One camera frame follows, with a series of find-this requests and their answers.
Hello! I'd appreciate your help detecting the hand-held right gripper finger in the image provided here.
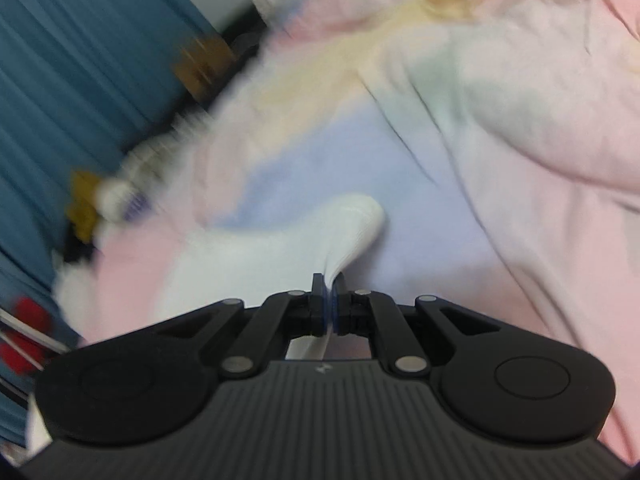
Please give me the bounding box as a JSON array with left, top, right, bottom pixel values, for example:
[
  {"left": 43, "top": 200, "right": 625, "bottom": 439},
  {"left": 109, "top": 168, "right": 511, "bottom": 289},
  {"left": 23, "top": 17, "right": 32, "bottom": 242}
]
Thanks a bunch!
[
  {"left": 331, "top": 276, "right": 501, "bottom": 376},
  {"left": 159, "top": 273, "right": 332, "bottom": 378}
]

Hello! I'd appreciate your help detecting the white sock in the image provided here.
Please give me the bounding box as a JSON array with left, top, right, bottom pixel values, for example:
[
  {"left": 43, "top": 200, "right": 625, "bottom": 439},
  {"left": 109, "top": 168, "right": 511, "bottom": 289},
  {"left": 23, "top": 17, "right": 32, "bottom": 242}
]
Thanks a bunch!
[{"left": 54, "top": 193, "right": 386, "bottom": 361}]

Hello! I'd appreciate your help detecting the pastel rainbow blanket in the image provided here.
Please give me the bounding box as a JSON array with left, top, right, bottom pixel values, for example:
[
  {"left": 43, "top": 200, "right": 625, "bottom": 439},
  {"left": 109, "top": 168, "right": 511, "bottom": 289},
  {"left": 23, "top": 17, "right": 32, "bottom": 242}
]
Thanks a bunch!
[{"left": 80, "top": 0, "right": 640, "bottom": 461}]

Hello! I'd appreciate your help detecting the yellow and white plush toy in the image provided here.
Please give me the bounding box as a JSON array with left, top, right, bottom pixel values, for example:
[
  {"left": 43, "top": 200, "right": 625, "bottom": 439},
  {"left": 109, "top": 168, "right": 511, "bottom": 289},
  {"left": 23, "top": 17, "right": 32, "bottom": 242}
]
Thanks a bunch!
[{"left": 67, "top": 132, "right": 201, "bottom": 241}]

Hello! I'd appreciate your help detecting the brown cardboard box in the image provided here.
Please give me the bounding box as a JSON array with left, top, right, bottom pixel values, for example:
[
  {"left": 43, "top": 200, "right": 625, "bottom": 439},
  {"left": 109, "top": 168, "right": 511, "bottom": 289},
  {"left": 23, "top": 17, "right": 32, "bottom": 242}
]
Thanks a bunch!
[{"left": 172, "top": 35, "right": 236, "bottom": 103}]

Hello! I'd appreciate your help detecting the red object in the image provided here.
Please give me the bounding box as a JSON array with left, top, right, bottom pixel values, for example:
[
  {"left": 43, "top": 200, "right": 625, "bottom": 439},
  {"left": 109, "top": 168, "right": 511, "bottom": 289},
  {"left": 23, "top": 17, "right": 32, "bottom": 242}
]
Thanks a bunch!
[{"left": 0, "top": 297, "right": 56, "bottom": 376}]

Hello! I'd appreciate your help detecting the blue pleated curtain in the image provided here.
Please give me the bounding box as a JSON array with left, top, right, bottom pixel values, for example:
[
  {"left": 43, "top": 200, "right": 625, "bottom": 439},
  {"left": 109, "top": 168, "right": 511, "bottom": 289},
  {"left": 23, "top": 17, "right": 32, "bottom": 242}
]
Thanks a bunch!
[{"left": 0, "top": 0, "right": 221, "bottom": 451}]

